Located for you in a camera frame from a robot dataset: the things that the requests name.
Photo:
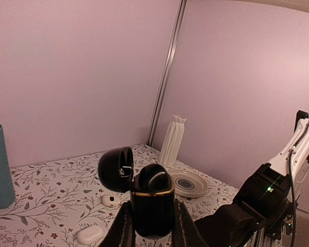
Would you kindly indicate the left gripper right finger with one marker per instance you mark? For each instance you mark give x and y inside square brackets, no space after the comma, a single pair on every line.
[185,232]

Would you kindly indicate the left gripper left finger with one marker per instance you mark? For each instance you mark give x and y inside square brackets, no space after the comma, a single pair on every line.
[121,232]

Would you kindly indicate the black earbud charging case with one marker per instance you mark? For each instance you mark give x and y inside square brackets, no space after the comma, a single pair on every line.
[152,192]

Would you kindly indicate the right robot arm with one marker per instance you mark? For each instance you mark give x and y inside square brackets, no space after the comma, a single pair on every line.
[265,206]

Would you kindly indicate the flat white earbud case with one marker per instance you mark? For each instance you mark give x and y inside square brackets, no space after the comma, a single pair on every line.
[89,234]

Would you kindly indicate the white case with black window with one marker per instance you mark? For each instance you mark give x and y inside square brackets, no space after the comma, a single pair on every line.
[112,201]

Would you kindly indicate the swirl pattern plate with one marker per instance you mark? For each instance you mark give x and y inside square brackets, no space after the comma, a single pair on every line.
[188,184]

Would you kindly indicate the floral table mat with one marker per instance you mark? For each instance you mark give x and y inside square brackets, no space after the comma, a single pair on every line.
[55,200]

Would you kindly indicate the white ribbed vase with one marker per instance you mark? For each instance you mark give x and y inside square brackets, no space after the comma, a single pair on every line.
[172,140]

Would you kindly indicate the right metal frame post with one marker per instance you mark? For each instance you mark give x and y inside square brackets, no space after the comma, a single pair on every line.
[158,105]

